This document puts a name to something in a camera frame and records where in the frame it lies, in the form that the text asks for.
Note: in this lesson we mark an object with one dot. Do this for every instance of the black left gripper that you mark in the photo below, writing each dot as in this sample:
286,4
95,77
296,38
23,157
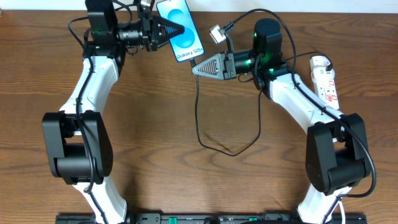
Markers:
147,34

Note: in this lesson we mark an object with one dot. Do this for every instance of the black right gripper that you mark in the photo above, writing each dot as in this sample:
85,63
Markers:
229,65

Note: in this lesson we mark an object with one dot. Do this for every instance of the blue Galaxy smartphone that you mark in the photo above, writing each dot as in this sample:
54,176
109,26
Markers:
187,44

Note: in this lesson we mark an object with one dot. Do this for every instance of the white power strip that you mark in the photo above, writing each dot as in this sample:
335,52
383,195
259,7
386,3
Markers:
324,85

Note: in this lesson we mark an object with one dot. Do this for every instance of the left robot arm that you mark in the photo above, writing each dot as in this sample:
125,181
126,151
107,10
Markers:
78,147

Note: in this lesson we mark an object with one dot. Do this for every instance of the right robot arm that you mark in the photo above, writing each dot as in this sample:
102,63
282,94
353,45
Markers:
337,155

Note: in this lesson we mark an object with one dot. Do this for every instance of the white USB charger plug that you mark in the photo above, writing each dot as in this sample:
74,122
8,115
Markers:
321,61

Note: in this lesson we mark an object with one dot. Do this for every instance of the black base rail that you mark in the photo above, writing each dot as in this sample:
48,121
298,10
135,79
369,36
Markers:
156,218

